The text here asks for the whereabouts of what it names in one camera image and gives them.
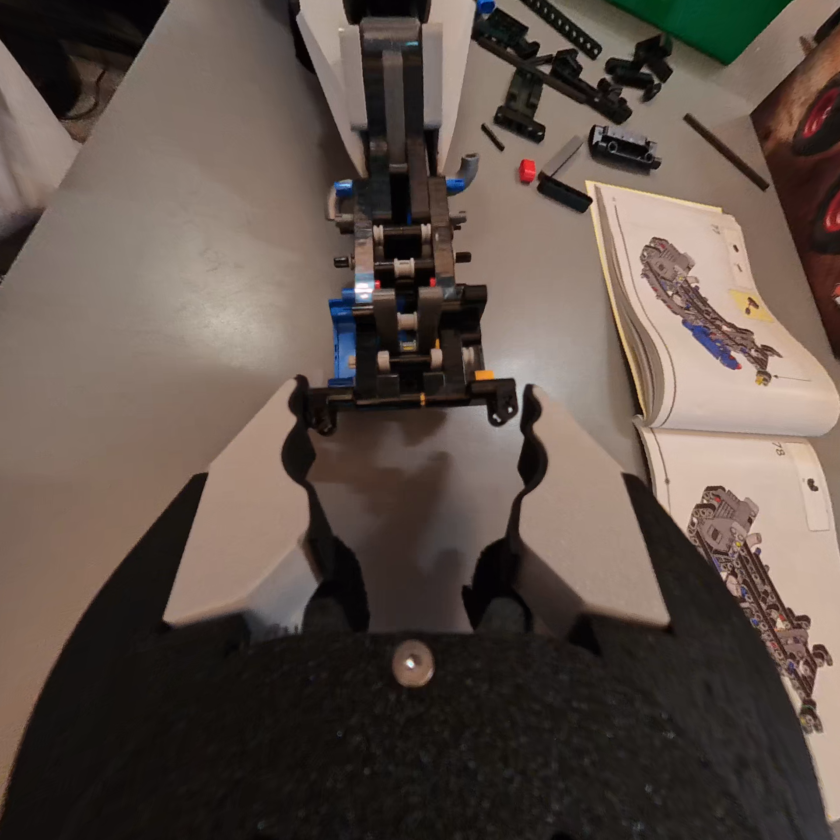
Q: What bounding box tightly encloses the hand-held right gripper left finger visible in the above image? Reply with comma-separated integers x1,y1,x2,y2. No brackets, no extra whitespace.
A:
162,374,371,634

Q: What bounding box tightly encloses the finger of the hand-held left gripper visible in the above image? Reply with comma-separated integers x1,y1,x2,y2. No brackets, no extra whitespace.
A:
434,0,479,177
294,0,368,179

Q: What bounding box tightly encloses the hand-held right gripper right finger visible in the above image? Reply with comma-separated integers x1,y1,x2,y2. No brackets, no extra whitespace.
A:
462,384,672,637

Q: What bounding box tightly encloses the black blue lego model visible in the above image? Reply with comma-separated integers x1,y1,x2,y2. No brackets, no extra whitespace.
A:
305,16,519,435

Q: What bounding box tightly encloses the lego instruction booklet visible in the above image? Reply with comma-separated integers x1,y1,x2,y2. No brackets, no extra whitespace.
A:
584,180,840,782

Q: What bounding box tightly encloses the pile of black lego pieces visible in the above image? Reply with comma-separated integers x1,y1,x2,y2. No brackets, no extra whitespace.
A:
471,0,677,145

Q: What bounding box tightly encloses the dark grey lego tile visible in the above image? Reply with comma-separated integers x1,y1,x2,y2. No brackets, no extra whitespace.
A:
538,136,585,181

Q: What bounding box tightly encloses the short black lego beam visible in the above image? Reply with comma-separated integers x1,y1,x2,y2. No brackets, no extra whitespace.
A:
537,174,593,214

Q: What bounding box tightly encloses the long black lego axle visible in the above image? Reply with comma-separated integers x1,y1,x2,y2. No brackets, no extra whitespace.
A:
682,113,770,193

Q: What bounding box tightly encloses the lego set box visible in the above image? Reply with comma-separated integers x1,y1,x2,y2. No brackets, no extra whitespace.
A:
750,13,840,358

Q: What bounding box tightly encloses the green plastic bin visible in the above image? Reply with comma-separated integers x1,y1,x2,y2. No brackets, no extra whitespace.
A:
604,0,795,67

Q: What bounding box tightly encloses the person's white shirt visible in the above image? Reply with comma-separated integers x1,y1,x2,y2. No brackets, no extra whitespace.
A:
0,39,81,231

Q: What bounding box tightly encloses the black lego frame brick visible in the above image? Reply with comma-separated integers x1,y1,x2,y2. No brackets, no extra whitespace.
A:
588,123,662,173

